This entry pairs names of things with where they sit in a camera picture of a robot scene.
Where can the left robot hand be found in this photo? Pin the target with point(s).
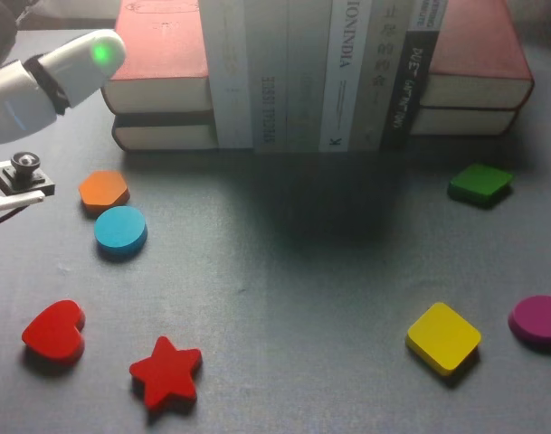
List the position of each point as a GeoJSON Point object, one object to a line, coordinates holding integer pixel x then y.
{"type": "Point", "coordinates": [76, 68]}

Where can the orange hexagon block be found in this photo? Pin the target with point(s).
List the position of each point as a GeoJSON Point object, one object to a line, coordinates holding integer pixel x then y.
{"type": "Point", "coordinates": [103, 187]}

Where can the green square block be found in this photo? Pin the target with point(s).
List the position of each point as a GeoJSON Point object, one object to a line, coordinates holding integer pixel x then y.
{"type": "Point", "coordinates": [478, 181]}

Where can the fake book plain white spine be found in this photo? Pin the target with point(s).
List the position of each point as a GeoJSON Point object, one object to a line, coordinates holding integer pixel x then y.
{"type": "Point", "coordinates": [227, 68]}

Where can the fake book black white spine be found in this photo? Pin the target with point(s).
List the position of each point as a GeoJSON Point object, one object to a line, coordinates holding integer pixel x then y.
{"type": "Point", "coordinates": [406, 90]}

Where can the blue round block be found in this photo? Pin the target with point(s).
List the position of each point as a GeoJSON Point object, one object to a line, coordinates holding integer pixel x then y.
{"type": "Point", "coordinates": [120, 228]}

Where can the fake book Chinese title spine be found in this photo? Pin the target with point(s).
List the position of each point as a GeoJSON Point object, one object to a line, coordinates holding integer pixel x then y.
{"type": "Point", "coordinates": [379, 68]}

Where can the fake book special edition spine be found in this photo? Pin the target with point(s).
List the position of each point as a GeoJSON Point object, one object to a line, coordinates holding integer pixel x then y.
{"type": "Point", "coordinates": [268, 113]}

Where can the fake book India title spine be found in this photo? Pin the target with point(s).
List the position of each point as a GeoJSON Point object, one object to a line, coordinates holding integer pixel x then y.
{"type": "Point", "coordinates": [345, 68]}

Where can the fake book blank grey spine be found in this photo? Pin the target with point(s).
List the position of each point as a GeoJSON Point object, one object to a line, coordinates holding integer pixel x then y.
{"type": "Point", "coordinates": [304, 90]}

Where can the magenta oval block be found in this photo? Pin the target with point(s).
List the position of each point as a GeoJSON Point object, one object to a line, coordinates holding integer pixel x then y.
{"type": "Point", "coordinates": [539, 318]}

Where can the red heart block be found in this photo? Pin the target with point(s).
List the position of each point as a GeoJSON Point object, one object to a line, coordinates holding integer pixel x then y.
{"type": "Point", "coordinates": [53, 332]}

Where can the yellow square block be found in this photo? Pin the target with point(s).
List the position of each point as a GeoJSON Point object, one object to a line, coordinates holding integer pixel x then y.
{"type": "Point", "coordinates": [442, 336]}

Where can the grey table cloth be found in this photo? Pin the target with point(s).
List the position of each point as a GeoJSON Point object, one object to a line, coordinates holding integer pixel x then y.
{"type": "Point", "coordinates": [275, 294]}

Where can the red star block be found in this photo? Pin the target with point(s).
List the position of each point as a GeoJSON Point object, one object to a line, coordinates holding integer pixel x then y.
{"type": "Point", "coordinates": [164, 373]}

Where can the small camera on white bracket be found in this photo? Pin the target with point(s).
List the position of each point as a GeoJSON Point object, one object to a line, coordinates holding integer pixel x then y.
{"type": "Point", "coordinates": [24, 181]}

